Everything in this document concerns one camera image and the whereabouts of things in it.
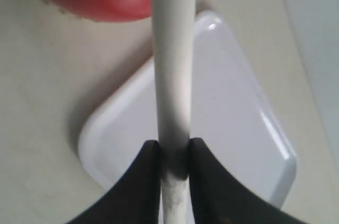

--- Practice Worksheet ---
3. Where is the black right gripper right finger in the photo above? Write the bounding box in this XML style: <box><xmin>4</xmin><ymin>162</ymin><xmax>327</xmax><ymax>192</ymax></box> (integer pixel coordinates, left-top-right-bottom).
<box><xmin>189</xmin><ymin>138</ymin><xmax>301</xmax><ymax>224</ymax></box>

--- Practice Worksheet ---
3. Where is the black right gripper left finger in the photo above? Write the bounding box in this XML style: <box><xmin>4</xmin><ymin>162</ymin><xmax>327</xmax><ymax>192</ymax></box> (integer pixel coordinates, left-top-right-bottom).
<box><xmin>70</xmin><ymin>140</ymin><xmax>160</xmax><ymax>223</ymax></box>

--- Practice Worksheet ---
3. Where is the white plastic tray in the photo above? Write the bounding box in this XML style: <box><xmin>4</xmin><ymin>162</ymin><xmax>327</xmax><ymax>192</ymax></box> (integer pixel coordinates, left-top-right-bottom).
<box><xmin>78</xmin><ymin>11</ymin><xmax>297</xmax><ymax>208</ymax></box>

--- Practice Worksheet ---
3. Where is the wooden drumstick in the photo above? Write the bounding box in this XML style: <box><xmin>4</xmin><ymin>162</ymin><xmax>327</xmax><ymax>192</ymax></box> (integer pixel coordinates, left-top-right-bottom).
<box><xmin>151</xmin><ymin>0</ymin><xmax>196</xmax><ymax>223</ymax></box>

